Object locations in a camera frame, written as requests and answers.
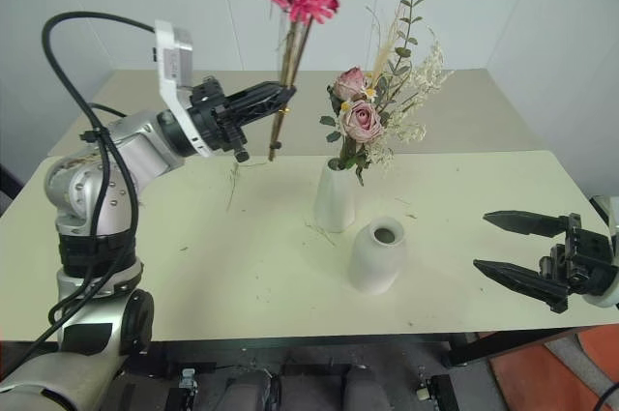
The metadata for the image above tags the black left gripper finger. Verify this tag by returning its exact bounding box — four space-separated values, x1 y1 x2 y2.
224 81 298 111
225 95 292 131

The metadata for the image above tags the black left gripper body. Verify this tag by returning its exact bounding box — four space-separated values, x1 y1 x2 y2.
187 75 251 164

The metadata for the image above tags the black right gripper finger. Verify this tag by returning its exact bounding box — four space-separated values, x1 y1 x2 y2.
471 258 571 315
482 209 572 240

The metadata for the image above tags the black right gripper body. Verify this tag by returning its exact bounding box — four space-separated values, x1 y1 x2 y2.
539 212 614 297

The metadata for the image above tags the dried rose flower bouquet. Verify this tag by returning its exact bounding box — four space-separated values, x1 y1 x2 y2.
318 0 454 188

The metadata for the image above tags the beige background table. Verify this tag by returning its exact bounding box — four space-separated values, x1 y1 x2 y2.
50 68 555 159

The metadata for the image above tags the loose dried grass stalk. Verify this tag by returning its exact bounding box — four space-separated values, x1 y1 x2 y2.
224 161 266 213

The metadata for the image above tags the orange floor mat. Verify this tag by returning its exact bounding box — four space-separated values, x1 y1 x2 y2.
476 326 619 411

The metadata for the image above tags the tall white ceramic vase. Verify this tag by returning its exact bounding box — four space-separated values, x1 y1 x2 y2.
312 158 358 233

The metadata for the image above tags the round white ceramic vase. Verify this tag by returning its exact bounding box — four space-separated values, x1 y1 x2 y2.
348 216 406 296

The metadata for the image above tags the dark chair part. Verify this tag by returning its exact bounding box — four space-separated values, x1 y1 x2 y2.
0 162 24 220

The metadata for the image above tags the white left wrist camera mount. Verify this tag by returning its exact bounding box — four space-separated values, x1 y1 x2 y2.
152 19 214 159

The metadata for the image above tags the black table frame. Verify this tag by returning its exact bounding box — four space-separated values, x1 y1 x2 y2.
442 327 584 367

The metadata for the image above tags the black cable on background table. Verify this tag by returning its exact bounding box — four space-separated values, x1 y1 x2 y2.
89 102 130 119

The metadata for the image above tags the metal caster bracket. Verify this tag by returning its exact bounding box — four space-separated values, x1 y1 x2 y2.
414 370 437 403
177 366 200 392

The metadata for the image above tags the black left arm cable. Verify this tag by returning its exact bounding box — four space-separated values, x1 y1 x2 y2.
0 12 161 376

